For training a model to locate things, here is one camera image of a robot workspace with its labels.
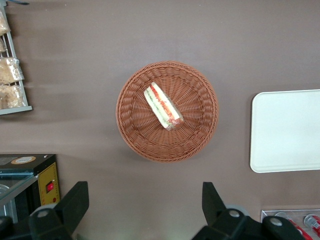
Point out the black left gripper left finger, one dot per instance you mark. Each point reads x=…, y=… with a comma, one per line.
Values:
x=67, y=210

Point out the triangle sandwich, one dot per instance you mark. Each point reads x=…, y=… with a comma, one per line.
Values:
x=162, y=106

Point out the small blue object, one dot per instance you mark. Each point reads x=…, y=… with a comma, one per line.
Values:
x=17, y=2

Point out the red cola bottle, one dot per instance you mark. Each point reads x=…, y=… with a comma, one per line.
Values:
x=301, y=228
x=313, y=221

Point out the clear acrylic bottle rack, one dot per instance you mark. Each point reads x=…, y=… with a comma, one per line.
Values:
x=268, y=213

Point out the grey metal snack rack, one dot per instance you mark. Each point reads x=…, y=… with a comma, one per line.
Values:
x=15, y=62

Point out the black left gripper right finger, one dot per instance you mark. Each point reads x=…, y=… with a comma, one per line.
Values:
x=217, y=217

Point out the brown round wicker basket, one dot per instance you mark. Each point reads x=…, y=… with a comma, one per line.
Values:
x=195, y=140

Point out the clear bagged rice snack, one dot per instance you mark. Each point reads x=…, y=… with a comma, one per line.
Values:
x=3, y=23
x=11, y=97
x=10, y=71

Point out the black food warmer cabinet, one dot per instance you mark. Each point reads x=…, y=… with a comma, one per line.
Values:
x=30, y=172

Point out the beige plastic serving tray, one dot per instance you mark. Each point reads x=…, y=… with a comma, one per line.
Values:
x=287, y=130

